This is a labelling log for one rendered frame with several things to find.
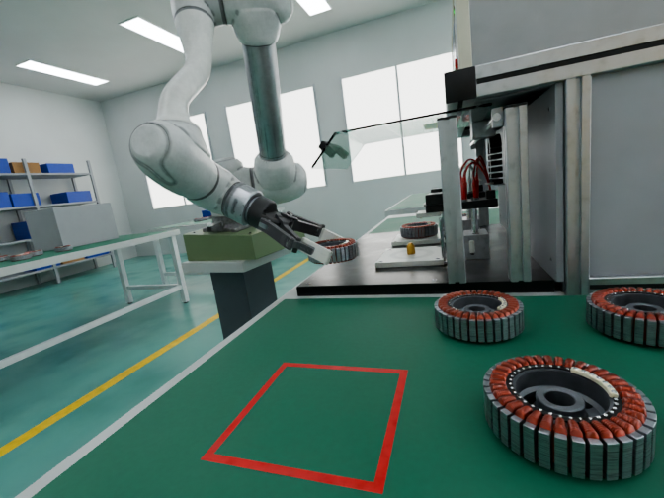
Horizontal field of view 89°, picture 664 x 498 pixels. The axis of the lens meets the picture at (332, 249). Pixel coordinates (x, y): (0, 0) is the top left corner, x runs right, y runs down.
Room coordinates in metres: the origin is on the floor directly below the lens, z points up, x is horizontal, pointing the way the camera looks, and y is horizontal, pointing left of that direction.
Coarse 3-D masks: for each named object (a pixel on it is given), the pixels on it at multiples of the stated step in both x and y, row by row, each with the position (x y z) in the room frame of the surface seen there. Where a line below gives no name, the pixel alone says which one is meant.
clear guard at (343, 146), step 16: (448, 112) 0.59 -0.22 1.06; (464, 112) 0.60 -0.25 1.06; (480, 112) 0.62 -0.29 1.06; (368, 128) 0.64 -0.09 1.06; (384, 128) 0.67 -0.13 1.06; (400, 128) 0.70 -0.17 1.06; (416, 128) 0.73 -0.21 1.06; (432, 128) 0.76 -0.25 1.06; (336, 144) 0.70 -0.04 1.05; (352, 144) 0.79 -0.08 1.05; (320, 160) 0.68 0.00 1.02; (336, 160) 0.77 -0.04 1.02; (352, 160) 0.89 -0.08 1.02
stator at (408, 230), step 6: (414, 222) 1.06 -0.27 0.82; (420, 222) 1.06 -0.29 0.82; (426, 222) 1.04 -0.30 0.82; (432, 222) 1.01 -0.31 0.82; (402, 228) 1.00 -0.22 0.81; (408, 228) 0.99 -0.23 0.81; (414, 228) 0.98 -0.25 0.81; (420, 228) 0.97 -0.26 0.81; (426, 228) 0.97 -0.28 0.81; (432, 228) 0.97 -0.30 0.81; (402, 234) 1.01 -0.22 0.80; (408, 234) 0.99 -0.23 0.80; (414, 234) 0.97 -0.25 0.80; (420, 234) 0.97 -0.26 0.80; (426, 234) 0.97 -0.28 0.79; (432, 234) 0.97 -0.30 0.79
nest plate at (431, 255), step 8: (400, 248) 0.87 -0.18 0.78; (416, 248) 0.85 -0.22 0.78; (424, 248) 0.83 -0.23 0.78; (432, 248) 0.82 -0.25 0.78; (440, 248) 0.81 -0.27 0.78; (384, 256) 0.80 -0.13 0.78; (392, 256) 0.79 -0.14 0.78; (400, 256) 0.78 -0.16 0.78; (408, 256) 0.77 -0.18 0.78; (416, 256) 0.76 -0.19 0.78; (424, 256) 0.75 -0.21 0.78; (432, 256) 0.74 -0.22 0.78; (440, 256) 0.73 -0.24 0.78; (376, 264) 0.75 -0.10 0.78; (384, 264) 0.74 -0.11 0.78; (392, 264) 0.74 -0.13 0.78; (400, 264) 0.73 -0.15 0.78; (408, 264) 0.72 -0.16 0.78; (416, 264) 0.72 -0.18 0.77; (424, 264) 0.71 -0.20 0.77; (432, 264) 0.71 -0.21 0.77; (440, 264) 0.70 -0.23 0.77
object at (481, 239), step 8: (464, 232) 0.75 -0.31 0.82; (472, 232) 0.74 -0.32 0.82; (480, 232) 0.73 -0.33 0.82; (464, 240) 0.72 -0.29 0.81; (480, 240) 0.71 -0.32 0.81; (488, 240) 0.70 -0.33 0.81; (464, 248) 0.72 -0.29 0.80; (480, 248) 0.71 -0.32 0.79; (488, 248) 0.70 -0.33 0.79; (472, 256) 0.71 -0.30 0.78; (480, 256) 0.71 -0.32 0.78; (488, 256) 0.70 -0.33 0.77
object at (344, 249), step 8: (328, 240) 0.76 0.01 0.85; (336, 240) 0.76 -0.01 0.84; (344, 240) 0.75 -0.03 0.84; (352, 240) 0.72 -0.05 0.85; (328, 248) 0.68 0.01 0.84; (336, 248) 0.67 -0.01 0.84; (344, 248) 0.68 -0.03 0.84; (352, 248) 0.69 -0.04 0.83; (336, 256) 0.68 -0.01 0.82; (344, 256) 0.67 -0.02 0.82; (352, 256) 0.68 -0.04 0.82
